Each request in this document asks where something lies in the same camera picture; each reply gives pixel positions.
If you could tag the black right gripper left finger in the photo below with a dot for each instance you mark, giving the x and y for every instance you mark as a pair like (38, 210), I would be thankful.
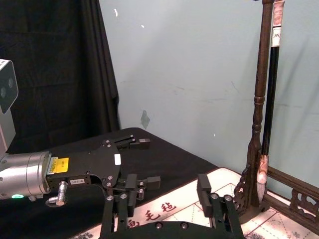
(115, 219)

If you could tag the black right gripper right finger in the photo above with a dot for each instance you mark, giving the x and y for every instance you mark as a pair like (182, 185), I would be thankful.
(221, 211)

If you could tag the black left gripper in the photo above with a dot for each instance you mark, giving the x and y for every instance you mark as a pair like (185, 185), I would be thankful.
(94, 164)

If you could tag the black table cloth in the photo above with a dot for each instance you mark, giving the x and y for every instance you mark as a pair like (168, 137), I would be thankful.
(162, 161)

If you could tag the white calligraphy felt mat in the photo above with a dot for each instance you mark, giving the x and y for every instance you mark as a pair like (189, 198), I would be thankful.
(274, 224)

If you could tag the black curtain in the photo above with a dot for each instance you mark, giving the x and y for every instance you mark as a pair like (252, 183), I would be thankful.
(49, 74)

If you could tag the dark wooden brush rack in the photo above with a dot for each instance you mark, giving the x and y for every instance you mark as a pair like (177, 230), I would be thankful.
(260, 74)

